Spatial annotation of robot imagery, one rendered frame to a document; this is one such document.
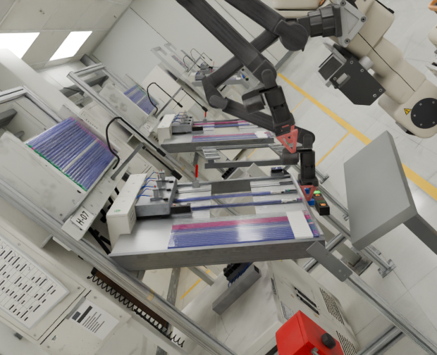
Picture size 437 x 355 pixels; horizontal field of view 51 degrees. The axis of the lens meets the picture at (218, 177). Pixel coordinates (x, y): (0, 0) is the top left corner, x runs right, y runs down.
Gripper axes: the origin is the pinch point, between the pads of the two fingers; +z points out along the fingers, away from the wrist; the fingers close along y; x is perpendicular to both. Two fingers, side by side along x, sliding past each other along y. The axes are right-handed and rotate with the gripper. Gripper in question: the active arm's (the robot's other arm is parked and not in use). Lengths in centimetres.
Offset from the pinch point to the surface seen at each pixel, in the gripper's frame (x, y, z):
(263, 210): -18.5, 5.4, 1.5
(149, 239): -61, 25, 2
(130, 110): -91, -118, -23
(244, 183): -24.3, -31.0, 2.1
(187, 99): -85, -463, 17
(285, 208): -9.9, 5.0, 1.4
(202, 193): -43.3, -19.4, 1.6
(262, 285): -20.5, 9.4, 32.4
